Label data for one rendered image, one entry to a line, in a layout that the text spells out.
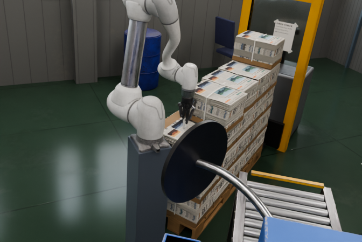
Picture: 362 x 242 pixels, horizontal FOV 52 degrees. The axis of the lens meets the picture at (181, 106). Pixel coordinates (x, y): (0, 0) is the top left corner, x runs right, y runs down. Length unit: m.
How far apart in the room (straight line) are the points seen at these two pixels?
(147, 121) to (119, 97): 0.23
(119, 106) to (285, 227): 1.63
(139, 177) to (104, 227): 0.99
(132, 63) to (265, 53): 1.55
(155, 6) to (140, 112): 0.56
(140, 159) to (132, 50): 0.60
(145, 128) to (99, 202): 1.37
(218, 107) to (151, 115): 0.74
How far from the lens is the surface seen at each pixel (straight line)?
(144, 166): 2.10
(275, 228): 0.60
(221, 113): 2.60
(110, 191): 3.36
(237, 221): 2.01
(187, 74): 2.25
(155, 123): 2.00
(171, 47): 2.12
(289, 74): 4.11
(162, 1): 1.89
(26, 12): 5.18
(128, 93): 2.09
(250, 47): 3.35
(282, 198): 2.25
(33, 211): 3.26
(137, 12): 2.00
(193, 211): 2.77
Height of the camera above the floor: 2.15
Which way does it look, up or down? 26 degrees down
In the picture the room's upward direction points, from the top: 5 degrees clockwise
